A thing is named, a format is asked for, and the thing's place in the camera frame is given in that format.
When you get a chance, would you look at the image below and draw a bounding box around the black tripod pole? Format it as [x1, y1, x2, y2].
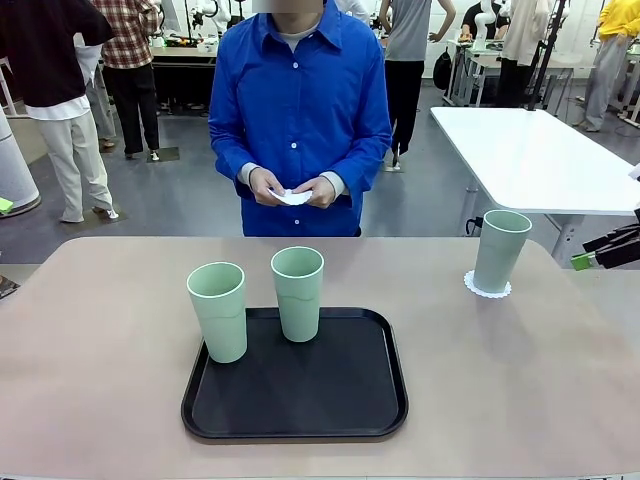
[524, 0, 571, 111]

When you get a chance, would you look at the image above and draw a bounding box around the person in plaid shirt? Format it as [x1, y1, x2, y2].
[92, 0, 162, 161]

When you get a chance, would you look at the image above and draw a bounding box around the person in yellow top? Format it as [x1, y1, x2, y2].
[582, 0, 640, 132]

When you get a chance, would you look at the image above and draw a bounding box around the black backpack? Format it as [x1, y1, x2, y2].
[432, 47, 454, 91]

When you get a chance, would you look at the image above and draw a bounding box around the person's left hand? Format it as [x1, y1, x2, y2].
[294, 175, 337, 210]

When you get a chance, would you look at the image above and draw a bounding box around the person in blue shirt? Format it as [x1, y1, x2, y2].
[207, 0, 394, 238]

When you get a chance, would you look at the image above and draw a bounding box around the person's left forearm blue sleeve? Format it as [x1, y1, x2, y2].
[324, 139, 394, 201]

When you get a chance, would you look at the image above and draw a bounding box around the person in black top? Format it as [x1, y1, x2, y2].
[0, 0, 121, 225]

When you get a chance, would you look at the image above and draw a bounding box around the person in grey shirt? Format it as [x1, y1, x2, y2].
[378, 0, 457, 171]

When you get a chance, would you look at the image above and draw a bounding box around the person's right forearm blue sleeve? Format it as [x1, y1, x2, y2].
[212, 134, 259, 194]

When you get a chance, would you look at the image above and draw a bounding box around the white rounded table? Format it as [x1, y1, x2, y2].
[429, 106, 640, 269]

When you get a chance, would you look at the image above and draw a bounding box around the pale green plastic cup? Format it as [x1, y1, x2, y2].
[186, 261, 249, 364]
[472, 209, 533, 294]
[270, 246, 326, 344]

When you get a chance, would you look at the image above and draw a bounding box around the black plastic tray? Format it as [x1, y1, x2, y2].
[180, 306, 410, 441]

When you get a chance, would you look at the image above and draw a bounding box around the person in beige coat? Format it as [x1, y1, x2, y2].
[494, 0, 551, 109]

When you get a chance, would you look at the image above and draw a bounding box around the white cylindrical column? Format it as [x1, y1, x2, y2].
[0, 107, 42, 217]

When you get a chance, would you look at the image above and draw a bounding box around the person's right hand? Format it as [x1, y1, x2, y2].
[248, 167, 287, 206]

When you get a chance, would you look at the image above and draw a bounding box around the background work table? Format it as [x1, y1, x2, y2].
[149, 44, 221, 116]

